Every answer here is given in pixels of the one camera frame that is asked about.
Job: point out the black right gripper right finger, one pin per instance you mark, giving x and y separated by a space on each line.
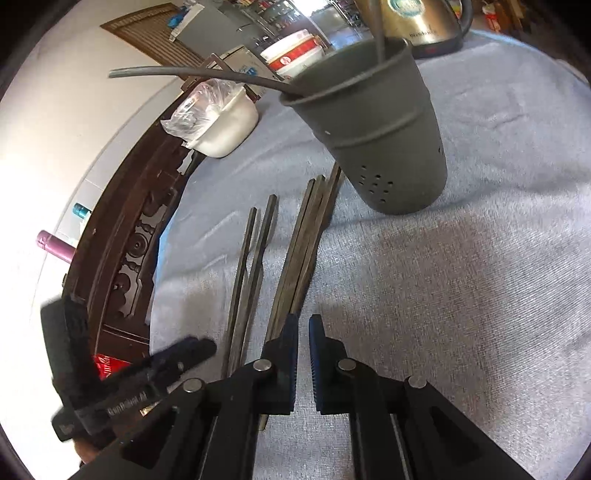
400 429

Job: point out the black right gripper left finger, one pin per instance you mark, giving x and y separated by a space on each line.
206 430

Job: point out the dark grey utensil holder cup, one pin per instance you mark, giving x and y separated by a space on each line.
377 120

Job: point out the person's left hand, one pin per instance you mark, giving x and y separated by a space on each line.
86 450

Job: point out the carved dark wooden chair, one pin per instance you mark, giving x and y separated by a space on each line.
109 280

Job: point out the grey blue table cloth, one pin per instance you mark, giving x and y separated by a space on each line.
486 294

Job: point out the purple bottle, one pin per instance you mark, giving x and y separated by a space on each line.
55 246

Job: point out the dark chopstick middle bundle one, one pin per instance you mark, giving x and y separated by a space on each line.
286 264

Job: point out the teal capped bottle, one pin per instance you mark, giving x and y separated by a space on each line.
81 211

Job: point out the dark chopstick middle bundle three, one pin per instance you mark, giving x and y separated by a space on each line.
320 212

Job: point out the white tub with plastic bag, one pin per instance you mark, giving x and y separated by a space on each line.
214 119

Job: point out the white red stacked bowls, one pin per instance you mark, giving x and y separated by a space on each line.
291 55

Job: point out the gold electric kettle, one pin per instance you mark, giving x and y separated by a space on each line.
431 27

